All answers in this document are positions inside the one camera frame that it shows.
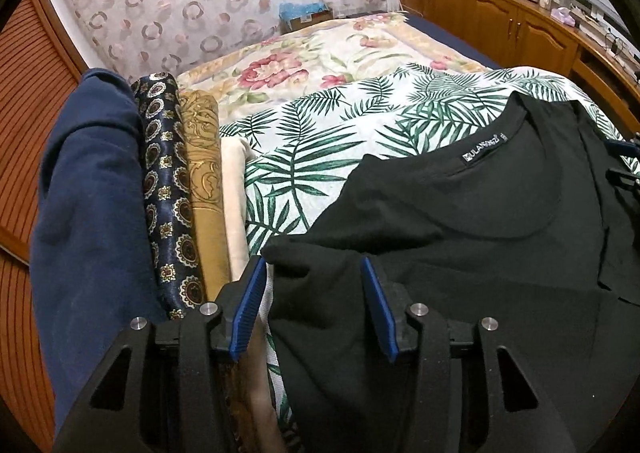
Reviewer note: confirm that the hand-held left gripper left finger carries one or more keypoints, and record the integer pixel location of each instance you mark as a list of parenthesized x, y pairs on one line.
[(246, 313)]

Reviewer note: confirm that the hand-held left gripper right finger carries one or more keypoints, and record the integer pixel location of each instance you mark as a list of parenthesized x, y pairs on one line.
[(381, 313)]

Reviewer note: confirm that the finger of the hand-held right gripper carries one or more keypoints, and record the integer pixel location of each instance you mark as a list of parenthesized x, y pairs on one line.
[(625, 180), (625, 147)]

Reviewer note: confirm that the black printed t-shirt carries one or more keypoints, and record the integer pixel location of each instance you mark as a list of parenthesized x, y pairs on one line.
[(475, 243)]

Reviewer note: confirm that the folded cream cloth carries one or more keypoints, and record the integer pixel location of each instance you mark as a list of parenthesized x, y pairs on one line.
[(235, 203)]

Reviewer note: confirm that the folded gold patterned cloth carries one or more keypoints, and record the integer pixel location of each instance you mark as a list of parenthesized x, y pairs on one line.
[(205, 193)]

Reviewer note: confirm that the dark medallion patterned cloth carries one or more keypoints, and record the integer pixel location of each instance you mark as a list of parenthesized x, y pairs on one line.
[(167, 193)]

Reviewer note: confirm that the purple tissue box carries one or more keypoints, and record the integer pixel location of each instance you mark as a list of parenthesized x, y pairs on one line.
[(564, 16)]

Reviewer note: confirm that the wooden cabinet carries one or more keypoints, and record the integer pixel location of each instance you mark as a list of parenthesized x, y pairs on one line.
[(500, 18)]

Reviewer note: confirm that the green leaf print bedsheet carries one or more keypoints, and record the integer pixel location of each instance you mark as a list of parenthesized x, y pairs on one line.
[(320, 143)]

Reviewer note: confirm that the folded navy cloth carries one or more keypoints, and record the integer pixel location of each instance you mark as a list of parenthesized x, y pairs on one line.
[(95, 213)]

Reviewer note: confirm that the navy bed sheet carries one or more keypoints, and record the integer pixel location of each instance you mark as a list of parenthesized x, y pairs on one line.
[(450, 40)]

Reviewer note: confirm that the floral blanket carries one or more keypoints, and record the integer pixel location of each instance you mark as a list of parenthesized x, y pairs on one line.
[(300, 53)]

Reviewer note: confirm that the wooden louvred wardrobe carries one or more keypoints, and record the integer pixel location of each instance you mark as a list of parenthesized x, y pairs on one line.
[(30, 143)]

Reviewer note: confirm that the cardboard box with blue bag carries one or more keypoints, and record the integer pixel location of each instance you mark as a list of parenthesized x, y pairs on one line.
[(305, 15)]

